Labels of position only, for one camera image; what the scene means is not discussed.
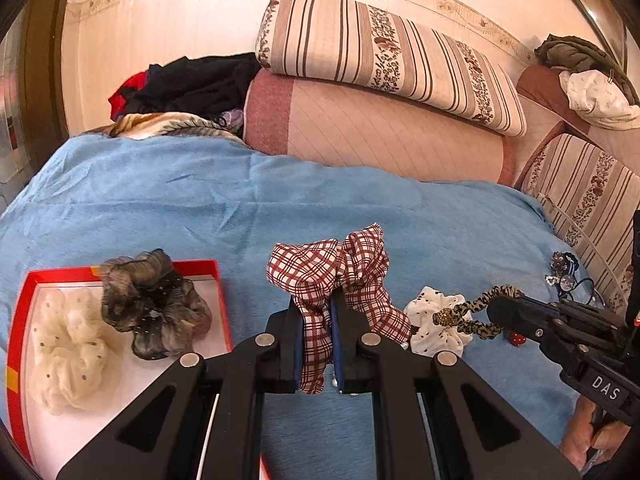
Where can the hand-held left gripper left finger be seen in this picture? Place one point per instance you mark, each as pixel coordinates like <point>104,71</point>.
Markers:
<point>282,355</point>

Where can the person's right hand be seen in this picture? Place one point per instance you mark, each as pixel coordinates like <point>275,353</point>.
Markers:
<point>580,430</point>

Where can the cream floral satin cloth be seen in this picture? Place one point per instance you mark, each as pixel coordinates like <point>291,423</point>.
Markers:
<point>160,125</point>

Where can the black clothes pile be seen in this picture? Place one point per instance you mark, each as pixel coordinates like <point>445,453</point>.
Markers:
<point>200,85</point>

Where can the blue fleece blanket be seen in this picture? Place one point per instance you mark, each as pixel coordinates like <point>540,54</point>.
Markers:
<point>250,200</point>

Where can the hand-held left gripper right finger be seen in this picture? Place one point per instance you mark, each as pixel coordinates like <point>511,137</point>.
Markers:
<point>352,355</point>

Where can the red cardboard box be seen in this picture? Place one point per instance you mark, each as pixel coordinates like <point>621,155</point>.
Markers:
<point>155,380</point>

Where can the pink bolster cushion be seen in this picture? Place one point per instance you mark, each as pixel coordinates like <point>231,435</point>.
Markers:
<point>375,135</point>

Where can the grey sheer scrunchie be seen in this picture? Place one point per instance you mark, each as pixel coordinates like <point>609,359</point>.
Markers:
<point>125,285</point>

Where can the small dark red object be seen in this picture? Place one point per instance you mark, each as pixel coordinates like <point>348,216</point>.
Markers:
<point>515,340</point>

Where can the red cloth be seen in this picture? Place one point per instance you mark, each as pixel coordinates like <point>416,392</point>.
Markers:
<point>120,102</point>

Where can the red plaid scrunchie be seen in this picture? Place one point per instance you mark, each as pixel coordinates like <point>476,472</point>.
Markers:
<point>320,270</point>

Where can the white polka dot scrunchie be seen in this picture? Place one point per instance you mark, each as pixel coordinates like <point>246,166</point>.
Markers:
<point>430,332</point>

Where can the cream sheer scrunchie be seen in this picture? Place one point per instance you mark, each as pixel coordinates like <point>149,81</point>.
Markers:
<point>70,350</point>

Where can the olive green cloth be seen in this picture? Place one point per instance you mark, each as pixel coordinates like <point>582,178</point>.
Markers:
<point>570,52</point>

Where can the striped floral cushion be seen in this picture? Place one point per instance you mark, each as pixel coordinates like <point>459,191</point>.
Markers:
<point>590,185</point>

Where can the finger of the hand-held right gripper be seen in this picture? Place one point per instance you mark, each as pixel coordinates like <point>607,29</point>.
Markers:
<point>585,317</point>
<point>510,315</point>

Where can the white printed cloth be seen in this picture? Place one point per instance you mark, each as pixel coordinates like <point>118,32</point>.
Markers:
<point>595,95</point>

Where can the purple patterned cloth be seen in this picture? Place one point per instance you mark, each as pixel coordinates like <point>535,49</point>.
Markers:
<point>232,119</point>

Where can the striped floral pillow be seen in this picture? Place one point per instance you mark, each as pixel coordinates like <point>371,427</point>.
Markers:
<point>350,35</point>

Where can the brown wooden door frame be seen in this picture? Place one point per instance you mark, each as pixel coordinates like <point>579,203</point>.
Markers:
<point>45,60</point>

